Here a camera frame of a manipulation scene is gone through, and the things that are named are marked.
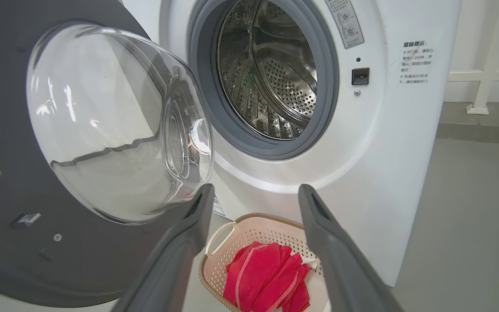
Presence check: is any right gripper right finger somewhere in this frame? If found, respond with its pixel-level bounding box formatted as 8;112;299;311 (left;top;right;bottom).
298;184;404;312

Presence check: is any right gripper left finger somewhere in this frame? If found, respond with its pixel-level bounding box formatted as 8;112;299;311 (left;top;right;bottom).
111;183;215;312

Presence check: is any red cloth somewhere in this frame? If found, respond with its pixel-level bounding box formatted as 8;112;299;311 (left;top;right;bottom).
223;241;320;312

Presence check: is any cream perforated laundry basket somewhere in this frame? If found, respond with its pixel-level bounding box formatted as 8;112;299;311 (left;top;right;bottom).
198;212;332;312

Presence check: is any white front-load washing machine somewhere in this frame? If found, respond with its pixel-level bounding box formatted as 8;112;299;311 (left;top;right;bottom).
122;0;463;288

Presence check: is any white metal railing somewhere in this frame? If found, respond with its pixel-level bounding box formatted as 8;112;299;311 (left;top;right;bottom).
448;0;499;115

